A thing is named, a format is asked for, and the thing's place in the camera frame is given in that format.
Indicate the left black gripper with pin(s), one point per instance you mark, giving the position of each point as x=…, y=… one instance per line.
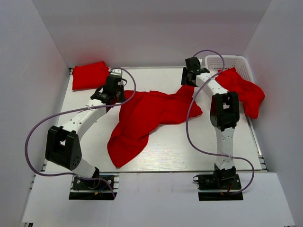
x=122, y=97

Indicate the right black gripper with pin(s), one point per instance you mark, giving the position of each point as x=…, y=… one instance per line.
x=186, y=80

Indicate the red t shirt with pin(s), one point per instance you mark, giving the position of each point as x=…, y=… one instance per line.
x=142, y=115
x=90, y=76

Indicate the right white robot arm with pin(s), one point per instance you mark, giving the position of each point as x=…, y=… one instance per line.
x=224, y=114

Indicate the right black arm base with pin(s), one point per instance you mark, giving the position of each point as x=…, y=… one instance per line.
x=210, y=189

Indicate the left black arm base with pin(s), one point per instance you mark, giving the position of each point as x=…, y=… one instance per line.
x=96, y=190

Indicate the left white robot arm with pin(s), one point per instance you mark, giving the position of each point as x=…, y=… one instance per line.
x=63, y=142

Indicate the red t shirts in basket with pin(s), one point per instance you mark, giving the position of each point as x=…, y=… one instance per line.
x=249, y=94

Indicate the white plastic basket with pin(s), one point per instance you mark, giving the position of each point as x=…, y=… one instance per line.
x=214, y=63

